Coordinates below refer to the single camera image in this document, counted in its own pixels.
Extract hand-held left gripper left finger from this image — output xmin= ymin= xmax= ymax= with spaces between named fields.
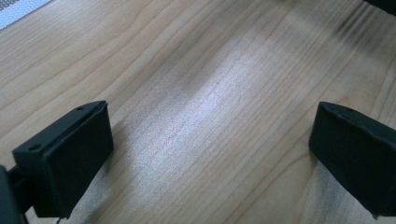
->
xmin=12 ymin=100 xmax=115 ymax=219

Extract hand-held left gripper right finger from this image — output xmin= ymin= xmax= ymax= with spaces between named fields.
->
xmin=307 ymin=101 xmax=396 ymax=218

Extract dark object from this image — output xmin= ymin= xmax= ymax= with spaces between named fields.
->
xmin=362 ymin=0 xmax=396 ymax=17

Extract white mesh mat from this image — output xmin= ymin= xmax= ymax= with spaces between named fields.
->
xmin=0 ymin=0 xmax=52 ymax=31

